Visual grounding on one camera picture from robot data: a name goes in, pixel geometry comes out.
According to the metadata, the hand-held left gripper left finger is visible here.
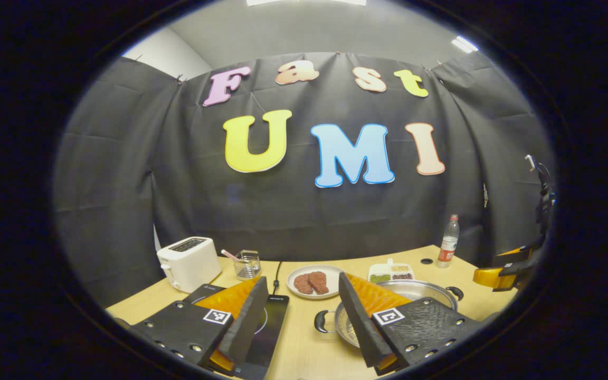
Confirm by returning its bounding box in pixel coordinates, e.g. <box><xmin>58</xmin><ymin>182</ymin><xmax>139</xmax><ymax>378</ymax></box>
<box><xmin>127</xmin><ymin>276</ymin><xmax>269</xmax><ymax>376</ymax></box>

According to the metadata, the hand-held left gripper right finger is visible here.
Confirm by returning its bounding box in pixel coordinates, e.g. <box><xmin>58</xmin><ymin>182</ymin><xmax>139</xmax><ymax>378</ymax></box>
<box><xmin>338</xmin><ymin>272</ymin><xmax>487</xmax><ymax>376</ymax></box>

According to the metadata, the black induction cooktop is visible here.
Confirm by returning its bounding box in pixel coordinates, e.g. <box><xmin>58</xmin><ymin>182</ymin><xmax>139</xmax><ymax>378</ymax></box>
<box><xmin>183</xmin><ymin>284</ymin><xmax>290</xmax><ymax>379</ymax></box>

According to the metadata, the steel pot with black handles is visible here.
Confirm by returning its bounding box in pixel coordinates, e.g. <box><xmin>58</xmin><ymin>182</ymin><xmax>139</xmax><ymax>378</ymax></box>
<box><xmin>314</xmin><ymin>279</ymin><xmax>464</xmax><ymax>349</ymax></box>

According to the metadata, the clear water bottle red label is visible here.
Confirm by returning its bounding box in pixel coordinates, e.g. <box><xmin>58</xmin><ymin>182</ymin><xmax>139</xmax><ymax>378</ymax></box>
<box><xmin>436</xmin><ymin>214</ymin><xmax>460</xmax><ymax>269</ymax></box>

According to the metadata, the white round plate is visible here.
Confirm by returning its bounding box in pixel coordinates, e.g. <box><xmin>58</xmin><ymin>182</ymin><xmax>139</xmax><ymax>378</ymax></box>
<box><xmin>287</xmin><ymin>264</ymin><xmax>345</xmax><ymax>300</ymax></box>

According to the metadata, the white divided dish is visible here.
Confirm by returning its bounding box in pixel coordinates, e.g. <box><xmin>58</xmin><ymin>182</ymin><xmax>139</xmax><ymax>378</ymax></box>
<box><xmin>368</xmin><ymin>259</ymin><xmax>415</xmax><ymax>283</ymax></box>

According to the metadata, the white toaster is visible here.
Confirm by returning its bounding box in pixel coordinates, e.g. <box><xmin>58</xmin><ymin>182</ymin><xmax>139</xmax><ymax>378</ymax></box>
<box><xmin>157</xmin><ymin>236</ymin><xmax>222</xmax><ymax>294</ymax></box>

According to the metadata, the black backdrop cloth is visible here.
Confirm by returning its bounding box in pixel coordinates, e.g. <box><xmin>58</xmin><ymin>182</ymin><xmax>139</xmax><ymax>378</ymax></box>
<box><xmin>53</xmin><ymin>52</ymin><xmax>557</xmax><ymax>309</ymax></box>

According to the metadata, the small ceiling light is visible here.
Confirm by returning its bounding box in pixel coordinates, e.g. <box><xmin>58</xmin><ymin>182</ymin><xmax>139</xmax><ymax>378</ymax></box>
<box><xmin>451</xmin><ymin>35</ymin><xmax>479</xmax><ymax>54</ymax></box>

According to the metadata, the large ceiling light panel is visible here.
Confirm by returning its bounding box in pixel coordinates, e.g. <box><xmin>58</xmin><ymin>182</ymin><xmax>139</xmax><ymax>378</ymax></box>
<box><xmin>246</xmin><ymin>0</ymin><xmax>367</xmax><ymax>7</ymax></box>

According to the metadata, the small wire basket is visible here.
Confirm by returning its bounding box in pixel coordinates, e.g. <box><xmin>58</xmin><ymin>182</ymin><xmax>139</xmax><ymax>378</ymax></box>
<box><xmin>233</xmin><ymin>250</ymin><xmax>262</xmax><ymax>280</ymax></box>

